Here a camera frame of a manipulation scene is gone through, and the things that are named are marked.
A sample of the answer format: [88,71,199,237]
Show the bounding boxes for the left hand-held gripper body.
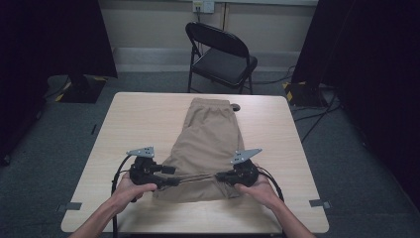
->
[126,146,163,186]

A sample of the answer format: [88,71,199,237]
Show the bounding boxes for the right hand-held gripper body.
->
[229,148,263,187]

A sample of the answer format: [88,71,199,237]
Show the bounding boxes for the beige shorts with black drawstring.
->
[152,97,246,203]

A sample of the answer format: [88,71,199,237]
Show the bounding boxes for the person's left hand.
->
[111,172,158,213]

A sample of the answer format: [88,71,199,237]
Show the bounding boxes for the person's right hand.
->
[234,164,285,211]

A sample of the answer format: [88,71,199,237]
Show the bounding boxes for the grey tape mark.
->
[308,198,333,209]
[55,201,83,213]

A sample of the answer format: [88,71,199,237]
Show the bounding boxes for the black stand base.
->
[44,73,109,104]
[282,80,329,109]

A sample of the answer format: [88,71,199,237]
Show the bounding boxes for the black folding chair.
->
[184,21,259,95]

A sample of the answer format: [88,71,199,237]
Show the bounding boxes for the black curtain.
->
[0,0,119,167]
[291,0,420,202]

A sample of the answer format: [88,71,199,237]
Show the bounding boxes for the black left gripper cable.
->
[110,154,134,238]

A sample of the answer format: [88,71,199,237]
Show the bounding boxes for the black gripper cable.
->
[257,166,286,203]
[110,154,134,238]

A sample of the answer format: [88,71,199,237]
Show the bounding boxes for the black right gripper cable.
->
[257,166,286,203]

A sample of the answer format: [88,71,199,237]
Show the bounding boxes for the black floor cable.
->
[252,64,296,85]
[292,90,342,144]

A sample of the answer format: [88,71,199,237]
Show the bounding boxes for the white wall outlet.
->
[192,0,216,15]

